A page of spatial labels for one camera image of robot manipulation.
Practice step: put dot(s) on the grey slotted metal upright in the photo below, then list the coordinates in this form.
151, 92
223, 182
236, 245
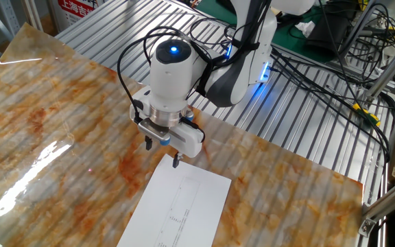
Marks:
9, 17

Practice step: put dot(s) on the white printed paper sheet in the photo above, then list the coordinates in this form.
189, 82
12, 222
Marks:
201, 192

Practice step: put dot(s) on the crumpled white tissue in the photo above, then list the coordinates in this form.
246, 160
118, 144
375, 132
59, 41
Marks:
305, 28

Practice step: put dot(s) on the green mat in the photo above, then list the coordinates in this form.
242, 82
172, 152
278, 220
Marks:
286, 41

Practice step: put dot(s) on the silver mount plate blue knobs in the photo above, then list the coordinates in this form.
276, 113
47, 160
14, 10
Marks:
153, 128

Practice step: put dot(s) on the black bag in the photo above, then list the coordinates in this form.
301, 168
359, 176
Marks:
331, 34

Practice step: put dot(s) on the white sign with red print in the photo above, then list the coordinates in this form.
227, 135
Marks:
77, 8

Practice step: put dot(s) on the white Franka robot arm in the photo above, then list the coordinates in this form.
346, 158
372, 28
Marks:
170, 82

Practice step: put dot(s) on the thick aluminium frame post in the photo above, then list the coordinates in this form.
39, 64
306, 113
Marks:
389, 70

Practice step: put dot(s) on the thin grey metal pole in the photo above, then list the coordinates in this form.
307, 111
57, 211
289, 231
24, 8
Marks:
358, 31

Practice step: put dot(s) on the orange marble pattern mat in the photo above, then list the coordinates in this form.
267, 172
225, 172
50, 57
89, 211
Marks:
63, 120

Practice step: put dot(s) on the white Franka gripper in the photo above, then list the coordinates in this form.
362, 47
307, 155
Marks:
189, 144

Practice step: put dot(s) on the aluminium rail with corner bracket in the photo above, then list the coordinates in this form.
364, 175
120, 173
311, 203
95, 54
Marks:
389, 202

